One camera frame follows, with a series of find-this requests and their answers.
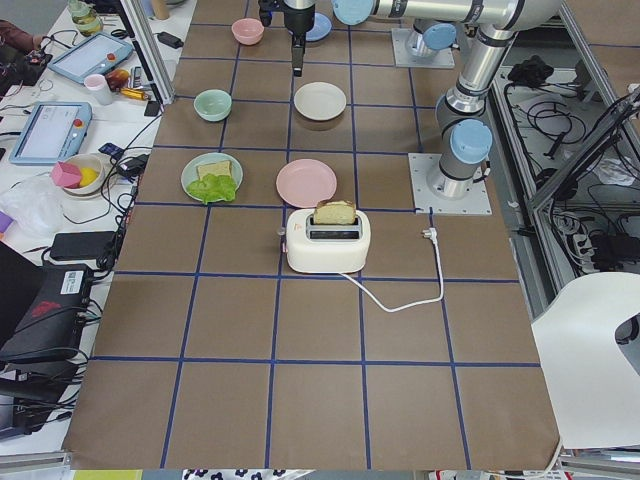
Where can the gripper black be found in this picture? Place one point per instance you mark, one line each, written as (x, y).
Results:
(298, 20)

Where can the blue plate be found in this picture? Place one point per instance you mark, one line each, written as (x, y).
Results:
(321, 29)

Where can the pink plate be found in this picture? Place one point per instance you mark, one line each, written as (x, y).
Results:
(303, 183)

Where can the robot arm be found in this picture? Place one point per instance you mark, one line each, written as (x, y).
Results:
(430, 36)
(393, 110)

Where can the pink bowl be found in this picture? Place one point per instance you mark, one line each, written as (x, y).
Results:
(248, 31)

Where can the cream white plate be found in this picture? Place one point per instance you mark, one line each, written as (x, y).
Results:
(320, 101)

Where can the mint green bowl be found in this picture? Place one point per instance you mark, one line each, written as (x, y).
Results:
(213, 105)

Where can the black power adapter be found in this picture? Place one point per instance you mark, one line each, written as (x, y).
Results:
(170, 40)

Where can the bread slice on plate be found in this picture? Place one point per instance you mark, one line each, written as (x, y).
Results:
(221, 168)

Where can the green lettuce leaf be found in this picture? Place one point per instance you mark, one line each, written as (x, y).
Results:
(212, 188)

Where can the mint green plate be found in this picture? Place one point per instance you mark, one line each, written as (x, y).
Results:
(189, 173)

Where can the toast slice in toaster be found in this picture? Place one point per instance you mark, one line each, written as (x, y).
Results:
(334, 212)

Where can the red yellow mango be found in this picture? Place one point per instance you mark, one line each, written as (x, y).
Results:
(117, 79)

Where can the blue teach pendant far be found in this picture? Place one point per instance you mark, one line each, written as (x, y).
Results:
(97, 54)

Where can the blue teach pendant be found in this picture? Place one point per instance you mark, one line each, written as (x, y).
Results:
(97, 54)
(53, 132)

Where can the white toaster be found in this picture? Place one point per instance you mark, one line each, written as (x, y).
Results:
(326, 249)

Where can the pink cup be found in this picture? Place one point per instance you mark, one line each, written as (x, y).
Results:
(98, 87)

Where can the green drink bottle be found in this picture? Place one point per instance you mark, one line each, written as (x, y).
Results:
(84, 17)

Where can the beige bowl with toys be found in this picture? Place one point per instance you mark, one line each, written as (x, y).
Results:
(81, 175)

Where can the blue teach pendant near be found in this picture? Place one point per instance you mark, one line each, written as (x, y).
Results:
(53, 132)

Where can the clear plastic bag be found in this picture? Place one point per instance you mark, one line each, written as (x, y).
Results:
(35, 204)

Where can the white paper sheet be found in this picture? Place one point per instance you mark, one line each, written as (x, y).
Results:
(593, 388)

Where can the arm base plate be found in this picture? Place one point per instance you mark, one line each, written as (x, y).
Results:
(435, 193)
(440, 60)

